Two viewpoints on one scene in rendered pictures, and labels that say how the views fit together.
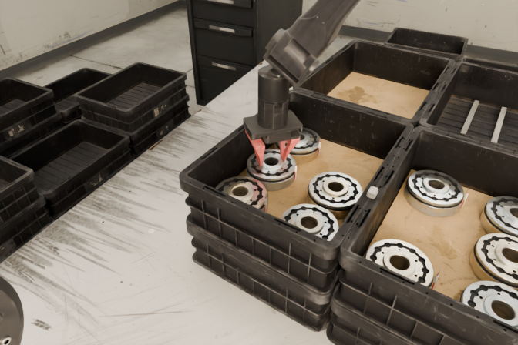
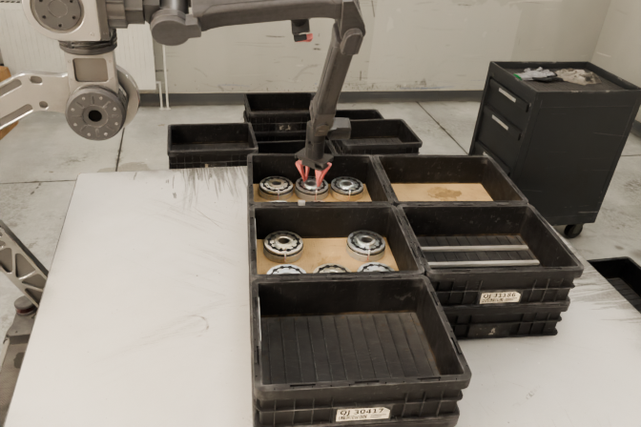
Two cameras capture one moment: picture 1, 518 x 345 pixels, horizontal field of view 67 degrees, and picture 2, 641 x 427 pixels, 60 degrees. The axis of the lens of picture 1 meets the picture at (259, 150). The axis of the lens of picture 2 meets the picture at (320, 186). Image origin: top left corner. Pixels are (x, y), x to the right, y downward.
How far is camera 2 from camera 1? 123 cm
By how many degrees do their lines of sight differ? 39
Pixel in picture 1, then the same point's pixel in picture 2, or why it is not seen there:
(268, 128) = (305, 155)
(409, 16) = not seen: outside the picture
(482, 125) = (494, 257)
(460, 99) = (521, 240)
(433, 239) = (327, 257)
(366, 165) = not seen: hidden behind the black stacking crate
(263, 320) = (239, 251)
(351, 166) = not seen: hidden behind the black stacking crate
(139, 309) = (207, 214)
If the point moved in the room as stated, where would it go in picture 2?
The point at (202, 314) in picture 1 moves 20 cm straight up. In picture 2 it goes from (223, 232) to (222, 176)
